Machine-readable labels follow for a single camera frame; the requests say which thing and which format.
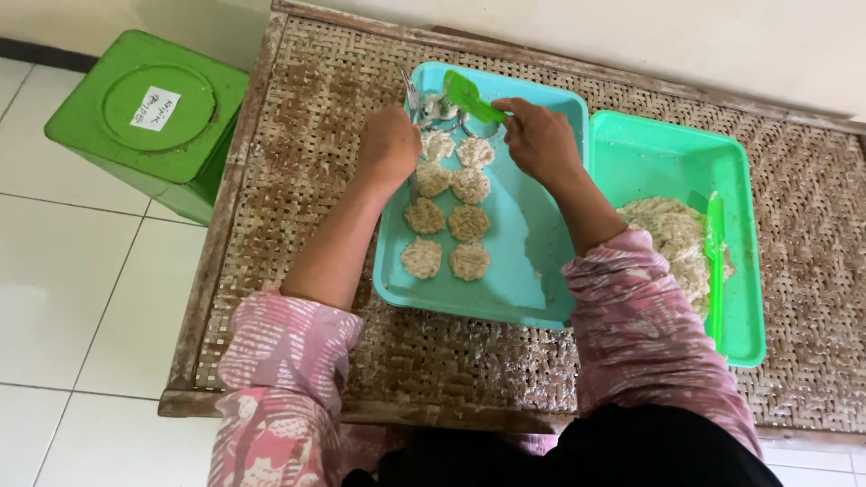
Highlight person's left hand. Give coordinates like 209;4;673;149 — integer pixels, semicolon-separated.
356;104;423;194

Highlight person's right hand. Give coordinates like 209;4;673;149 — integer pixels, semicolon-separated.
491;97;587;194

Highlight short green plastic spatula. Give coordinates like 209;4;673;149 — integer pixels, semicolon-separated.
442;69;509;125

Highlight metal fork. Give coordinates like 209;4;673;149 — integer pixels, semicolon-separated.
401;65;422;206

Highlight rows of round rice patties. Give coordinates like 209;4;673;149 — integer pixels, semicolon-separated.
400;129;496;282

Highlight teal plastic tray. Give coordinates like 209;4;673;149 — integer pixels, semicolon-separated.
372;61;590;331

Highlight green plastic tray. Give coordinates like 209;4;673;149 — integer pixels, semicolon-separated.
587;110;767;368

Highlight heap of rice mixture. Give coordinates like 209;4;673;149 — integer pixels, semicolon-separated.
617;196;736;320

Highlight woven bamboo bench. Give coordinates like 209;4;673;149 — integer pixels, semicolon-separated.
157;0;866;449

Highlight long green plastic spatula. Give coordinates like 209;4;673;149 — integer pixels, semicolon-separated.
704;191;727;346

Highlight pink patterned shirt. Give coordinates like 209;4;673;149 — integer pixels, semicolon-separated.
207;226;765;487

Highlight black garment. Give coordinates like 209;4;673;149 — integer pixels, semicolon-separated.
341;404;786;487

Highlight white paper label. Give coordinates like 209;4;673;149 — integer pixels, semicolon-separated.
130;86;181;133

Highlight green square tin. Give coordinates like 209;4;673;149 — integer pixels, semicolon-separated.
44;29;250;227

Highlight metal ring mold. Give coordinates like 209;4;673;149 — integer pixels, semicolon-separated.
418;108;503;141

